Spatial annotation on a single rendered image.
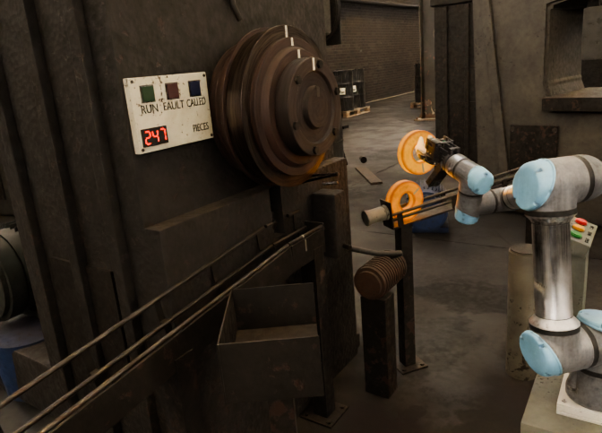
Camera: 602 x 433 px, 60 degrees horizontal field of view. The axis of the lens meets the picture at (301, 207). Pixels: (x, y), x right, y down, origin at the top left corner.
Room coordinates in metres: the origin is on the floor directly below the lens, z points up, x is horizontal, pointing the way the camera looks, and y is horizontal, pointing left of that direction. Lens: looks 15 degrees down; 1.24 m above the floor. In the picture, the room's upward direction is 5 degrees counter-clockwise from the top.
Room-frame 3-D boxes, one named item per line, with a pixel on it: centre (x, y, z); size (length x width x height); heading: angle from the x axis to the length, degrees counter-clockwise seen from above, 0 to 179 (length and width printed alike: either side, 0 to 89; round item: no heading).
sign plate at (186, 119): (1.36, 0.31, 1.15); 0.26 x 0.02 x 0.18; 145
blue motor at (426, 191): (3.66, -0.93, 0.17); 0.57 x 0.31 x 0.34; 165
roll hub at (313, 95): (1.52, -0.05, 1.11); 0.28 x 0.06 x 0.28; 145
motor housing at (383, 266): (1.77, -0.27, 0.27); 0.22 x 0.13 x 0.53; 145
